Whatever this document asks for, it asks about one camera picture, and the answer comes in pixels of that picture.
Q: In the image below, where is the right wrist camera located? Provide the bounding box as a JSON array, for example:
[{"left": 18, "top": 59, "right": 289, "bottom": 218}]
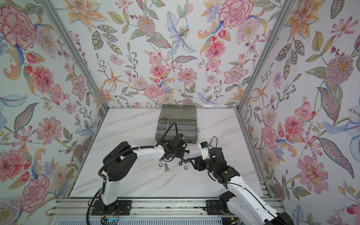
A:
[{"left": 198, "top": 142, "right": 210, "bottom": 160}]

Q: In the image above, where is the right aluminium corner post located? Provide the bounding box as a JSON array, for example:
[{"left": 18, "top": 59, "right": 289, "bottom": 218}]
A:
[{"left": 237, "top": 1, "right": 294, "bottom": 113}]

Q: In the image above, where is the aluminium mounting rail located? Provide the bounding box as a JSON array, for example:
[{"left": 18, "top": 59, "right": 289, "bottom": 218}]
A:
[{"left": 44, "top": 198, "right": 287, "bottom": 219}]

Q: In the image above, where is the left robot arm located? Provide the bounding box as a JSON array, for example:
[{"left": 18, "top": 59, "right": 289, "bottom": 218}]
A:
[{"left": 98, "top": 134, "right": 187, "bottom": 206}]

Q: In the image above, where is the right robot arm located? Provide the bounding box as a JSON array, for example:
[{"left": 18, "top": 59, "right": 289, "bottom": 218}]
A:
[{"left": 186, "top": 147, "right": 294, "bottom": 225}]

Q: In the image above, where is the left aluminium corner post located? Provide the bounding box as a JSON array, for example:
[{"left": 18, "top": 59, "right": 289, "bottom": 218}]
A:
[{"left": 39, "top": 0, "right": 109, "bottom": 113}]

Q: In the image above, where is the grey plastic organizer box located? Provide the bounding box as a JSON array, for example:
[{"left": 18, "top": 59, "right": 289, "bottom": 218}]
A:
[{"left": 155, "top": 105, "right": 198, "bottom": 144}]

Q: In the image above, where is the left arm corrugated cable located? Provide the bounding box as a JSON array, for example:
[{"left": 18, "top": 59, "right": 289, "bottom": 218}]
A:
[{"left": 98, "top": 121, "right": 178, "bottom": 181}]

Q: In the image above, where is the aluminium corner post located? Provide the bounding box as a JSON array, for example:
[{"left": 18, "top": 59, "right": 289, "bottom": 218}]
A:
[
  {"left": 237, "top": 1, "right": 294, "bottom": 113},
  {"left": 39, "top": 0, "right": 109, "bottom": 113}
]

